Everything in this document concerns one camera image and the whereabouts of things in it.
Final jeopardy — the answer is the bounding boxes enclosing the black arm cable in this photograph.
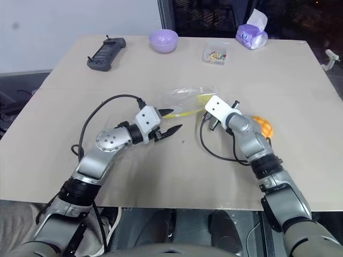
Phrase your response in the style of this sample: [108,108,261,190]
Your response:
[199,116,254,164]
[71,94,147,162]

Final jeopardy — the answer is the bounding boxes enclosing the purple plastic bowl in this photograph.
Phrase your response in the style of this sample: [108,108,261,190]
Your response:
[148,29,179,54]

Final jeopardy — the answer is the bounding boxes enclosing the clear plastic zip bag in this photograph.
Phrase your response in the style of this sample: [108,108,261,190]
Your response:
[157,85,221,120]

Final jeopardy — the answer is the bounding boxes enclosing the grey robot torso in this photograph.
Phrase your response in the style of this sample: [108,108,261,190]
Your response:
[133,242,243,257]

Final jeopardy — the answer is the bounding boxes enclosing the black handheld controller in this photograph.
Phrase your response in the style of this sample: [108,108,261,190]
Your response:
[86,34,127,72]

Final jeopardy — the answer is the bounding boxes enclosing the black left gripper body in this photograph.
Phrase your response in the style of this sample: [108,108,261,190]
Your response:
[148,127,166,143]

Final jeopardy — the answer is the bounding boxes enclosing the yellow snack in bag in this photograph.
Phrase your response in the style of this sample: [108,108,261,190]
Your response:
[196,94,217,108]

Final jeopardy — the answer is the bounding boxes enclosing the orange round snack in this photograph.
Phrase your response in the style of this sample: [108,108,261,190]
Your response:
[250,115,275,140]

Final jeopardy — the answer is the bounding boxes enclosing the white cable under table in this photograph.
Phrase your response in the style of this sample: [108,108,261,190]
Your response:
[98,206,123,255]

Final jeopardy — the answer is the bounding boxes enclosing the clear box with coloured bits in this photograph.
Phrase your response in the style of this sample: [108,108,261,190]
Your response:
[202,40,232,66]

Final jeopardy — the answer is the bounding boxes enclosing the purple tissue pack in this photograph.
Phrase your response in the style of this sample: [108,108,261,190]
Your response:
[235,8,270,50]

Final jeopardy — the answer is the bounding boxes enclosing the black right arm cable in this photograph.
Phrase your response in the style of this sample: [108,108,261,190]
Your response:
[199,116,254,164]

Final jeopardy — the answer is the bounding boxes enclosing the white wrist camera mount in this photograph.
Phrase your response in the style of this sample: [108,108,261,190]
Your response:
[133,105,163,146]
[204,94,240,127]

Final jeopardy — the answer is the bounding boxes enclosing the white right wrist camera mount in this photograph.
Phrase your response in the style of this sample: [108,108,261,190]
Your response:
[204,94,240,127]

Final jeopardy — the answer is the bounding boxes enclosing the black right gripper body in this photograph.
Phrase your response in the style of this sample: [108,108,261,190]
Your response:
[202,112,222,132]

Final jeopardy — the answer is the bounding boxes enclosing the dark rounded shape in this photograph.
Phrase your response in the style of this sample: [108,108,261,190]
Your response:
[208,209,243,254]

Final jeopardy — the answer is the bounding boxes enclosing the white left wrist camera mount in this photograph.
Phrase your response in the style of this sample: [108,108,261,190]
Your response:
[133,105,163,146]

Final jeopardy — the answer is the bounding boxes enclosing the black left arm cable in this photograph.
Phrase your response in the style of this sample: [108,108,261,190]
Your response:
[71,94,147,162]

